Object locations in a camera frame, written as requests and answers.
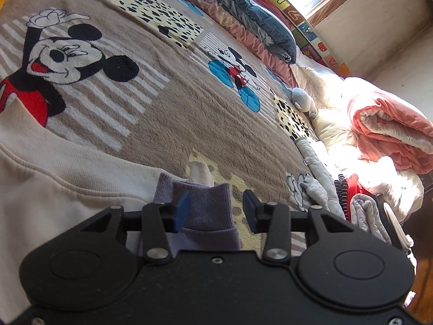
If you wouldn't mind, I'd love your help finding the blue striped folded quilt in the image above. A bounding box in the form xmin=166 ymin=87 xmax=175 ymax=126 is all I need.
xmin=218 ymin=0 xmax=298 ymax=65

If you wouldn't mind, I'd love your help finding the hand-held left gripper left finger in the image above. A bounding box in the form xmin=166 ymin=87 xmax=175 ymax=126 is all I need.
xmin=79 ymin=191 xmax=191 ymax=263

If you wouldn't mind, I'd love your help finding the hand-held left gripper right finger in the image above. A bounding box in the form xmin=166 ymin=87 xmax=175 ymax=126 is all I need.
xmin=243 ymin=190 xmax=354 ymax=264

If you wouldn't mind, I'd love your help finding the grey plush toy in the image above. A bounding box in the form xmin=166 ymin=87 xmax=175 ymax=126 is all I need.
xmin=291 ymin=87 xmax=319 ymax=119

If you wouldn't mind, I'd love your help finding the red garment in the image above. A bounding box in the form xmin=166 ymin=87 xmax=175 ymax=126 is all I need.
xmin=345 ymin=174 xmax=363 ymax=197

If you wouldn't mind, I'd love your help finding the black white striped garment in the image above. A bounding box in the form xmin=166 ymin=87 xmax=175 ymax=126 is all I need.
xmin=334 ymin=174 xmax=352 ymax=220

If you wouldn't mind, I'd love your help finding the colourful picture headboard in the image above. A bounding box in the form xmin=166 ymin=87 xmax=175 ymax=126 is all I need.
xmin=237 ymin=0 xmax=349 ymax=75

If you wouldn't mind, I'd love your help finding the dark wooden bed board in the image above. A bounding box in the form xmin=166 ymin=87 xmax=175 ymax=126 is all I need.
xmin=402 ymin=176 xmax=433 ymax=322

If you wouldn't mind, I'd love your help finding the cream and lilac sweatshirt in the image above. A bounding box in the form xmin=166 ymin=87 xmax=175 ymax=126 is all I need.
xmin=0 ymin=108 xmax=241 ymax=325

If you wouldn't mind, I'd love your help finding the cartoon mouse printed blanket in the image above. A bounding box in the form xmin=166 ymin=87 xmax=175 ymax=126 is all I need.
xmin=0 ymin=0 xmax=339 ymax=254

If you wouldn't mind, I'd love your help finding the lilac print quilted garment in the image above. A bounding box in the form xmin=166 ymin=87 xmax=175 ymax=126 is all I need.
xmin=350 ymin=193 xmax=393 ymax=244

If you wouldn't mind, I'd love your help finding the orange rolled quilt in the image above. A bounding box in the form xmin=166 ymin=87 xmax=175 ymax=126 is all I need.
xmin=348 ymin=86 xmax=433 ymax=175

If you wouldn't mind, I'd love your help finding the pale quilted jacket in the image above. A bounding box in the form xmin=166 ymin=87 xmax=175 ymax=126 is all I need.
xmin=294 ymin=138 xmax=347 ymax=220

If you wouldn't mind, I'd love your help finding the white comforter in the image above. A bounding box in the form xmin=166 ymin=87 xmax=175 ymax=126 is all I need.
xmin=291 ymin=63 xmax=425 ymax=224

